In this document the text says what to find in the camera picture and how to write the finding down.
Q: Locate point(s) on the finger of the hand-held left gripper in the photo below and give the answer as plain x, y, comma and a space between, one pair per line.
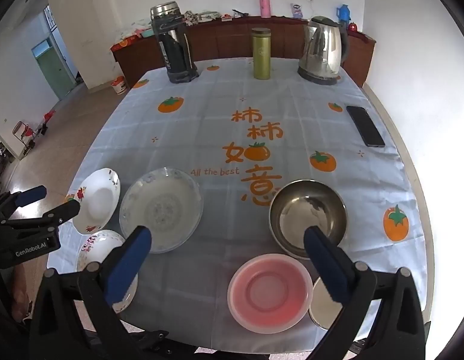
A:
65, 212
31, 195

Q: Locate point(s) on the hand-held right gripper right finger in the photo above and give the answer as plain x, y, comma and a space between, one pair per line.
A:
325, 266

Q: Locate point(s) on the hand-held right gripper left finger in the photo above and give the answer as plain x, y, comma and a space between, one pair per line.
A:
129, 266

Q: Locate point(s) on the white plate with red flowers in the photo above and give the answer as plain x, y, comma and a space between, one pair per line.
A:
97, 198

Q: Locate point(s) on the white plate with purple flowers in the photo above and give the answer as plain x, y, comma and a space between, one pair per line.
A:
99, 244

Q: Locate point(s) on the white enamel plate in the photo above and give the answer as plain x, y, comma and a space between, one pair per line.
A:
322, 313

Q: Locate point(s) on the stainless steel bowl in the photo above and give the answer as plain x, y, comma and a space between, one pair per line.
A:
299, 210

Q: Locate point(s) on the pink plastic bowl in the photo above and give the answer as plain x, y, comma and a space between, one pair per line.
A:
271, 296

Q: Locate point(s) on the person's left forearm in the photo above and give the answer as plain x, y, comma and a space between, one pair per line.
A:
22, 296

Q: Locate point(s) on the green door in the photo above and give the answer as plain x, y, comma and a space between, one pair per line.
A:
53, 69

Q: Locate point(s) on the white bucket with red label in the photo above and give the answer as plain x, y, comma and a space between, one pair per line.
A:
119, 84

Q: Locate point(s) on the black smartphone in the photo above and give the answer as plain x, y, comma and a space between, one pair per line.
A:
365, 125

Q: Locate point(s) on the orange printed tablecloth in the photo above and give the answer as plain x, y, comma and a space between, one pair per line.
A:
217, 120

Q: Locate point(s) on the red box with orange print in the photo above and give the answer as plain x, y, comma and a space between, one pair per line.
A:
123, 43

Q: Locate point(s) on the stainless steel electric kettle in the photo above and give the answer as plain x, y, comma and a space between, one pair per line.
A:
324, 50

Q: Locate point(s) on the green vacuum bottle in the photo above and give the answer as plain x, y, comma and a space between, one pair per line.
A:
262, 54

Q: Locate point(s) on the brown wooden sideboard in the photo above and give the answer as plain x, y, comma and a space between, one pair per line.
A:
232, 43

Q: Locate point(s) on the red round ornament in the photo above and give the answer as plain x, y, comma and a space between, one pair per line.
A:
352, 27

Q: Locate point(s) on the blue thermos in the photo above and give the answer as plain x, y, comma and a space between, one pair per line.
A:
343, 13

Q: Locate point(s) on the purple printed bag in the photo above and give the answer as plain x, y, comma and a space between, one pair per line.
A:
297, 9

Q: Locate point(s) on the pink thermos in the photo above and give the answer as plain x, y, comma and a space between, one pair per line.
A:
264, 6

